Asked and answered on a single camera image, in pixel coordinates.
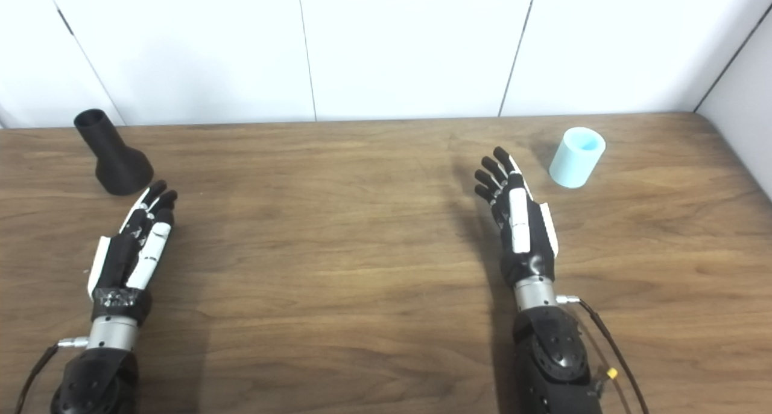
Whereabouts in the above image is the white and black left hand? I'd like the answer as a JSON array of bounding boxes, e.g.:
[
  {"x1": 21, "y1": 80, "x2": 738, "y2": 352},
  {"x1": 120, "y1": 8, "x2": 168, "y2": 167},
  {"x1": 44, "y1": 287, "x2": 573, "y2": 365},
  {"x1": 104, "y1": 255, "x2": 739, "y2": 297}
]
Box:
[{"x1": 87, "y1": 180, "x2": 179, "y2": 326}]

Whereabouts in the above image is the white and black right hand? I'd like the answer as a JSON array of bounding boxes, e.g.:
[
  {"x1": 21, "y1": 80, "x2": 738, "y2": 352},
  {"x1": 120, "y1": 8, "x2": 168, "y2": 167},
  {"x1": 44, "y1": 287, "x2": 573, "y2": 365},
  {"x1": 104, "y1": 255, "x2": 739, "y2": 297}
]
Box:
[{"x1": 474, "y1": 147, "x2": 560, "y2": 288}]

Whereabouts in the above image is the light-blue hose piece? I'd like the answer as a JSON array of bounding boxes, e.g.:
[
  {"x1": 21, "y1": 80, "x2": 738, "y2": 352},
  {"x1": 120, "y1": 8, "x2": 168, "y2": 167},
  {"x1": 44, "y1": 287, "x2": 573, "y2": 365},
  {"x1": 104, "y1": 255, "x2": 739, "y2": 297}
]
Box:
[{"x1": 549, "y1": 127, "x2": 606, "y2": 189}]

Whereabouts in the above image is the black funnel-shaped nozzle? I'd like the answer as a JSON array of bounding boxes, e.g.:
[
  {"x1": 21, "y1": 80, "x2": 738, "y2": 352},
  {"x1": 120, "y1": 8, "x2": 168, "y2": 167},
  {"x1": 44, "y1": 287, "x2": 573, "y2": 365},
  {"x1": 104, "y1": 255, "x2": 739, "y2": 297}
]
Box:
[{"x1": 74, "y1": 109, "x2": 154, "y2": 196}]

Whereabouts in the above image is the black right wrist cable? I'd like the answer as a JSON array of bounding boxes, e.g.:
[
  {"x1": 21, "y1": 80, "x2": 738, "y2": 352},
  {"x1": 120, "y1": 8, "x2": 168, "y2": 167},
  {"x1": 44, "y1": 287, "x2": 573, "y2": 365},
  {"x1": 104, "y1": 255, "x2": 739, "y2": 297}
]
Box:
[{"x1": 555, "y1": 294, "x2": 650, "y2": 414}]

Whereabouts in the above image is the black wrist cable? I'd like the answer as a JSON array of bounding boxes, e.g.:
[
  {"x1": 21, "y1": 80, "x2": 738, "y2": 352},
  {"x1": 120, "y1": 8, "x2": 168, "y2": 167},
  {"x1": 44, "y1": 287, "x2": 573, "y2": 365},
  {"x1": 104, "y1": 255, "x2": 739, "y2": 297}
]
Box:
[
  {"x1": 13, "y1": 336, "x2": 89, "y2": 414},
  {"x1": 555, "y1": 294, "x2": 650, "y2": 414}
]

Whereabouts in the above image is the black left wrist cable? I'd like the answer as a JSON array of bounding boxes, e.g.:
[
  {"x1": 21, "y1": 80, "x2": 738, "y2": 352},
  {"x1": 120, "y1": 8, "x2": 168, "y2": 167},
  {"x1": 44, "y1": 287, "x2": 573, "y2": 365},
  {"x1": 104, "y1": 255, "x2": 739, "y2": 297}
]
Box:
[{"x1": 13, "y1": 336, "x2": 89, "y2": 414}]

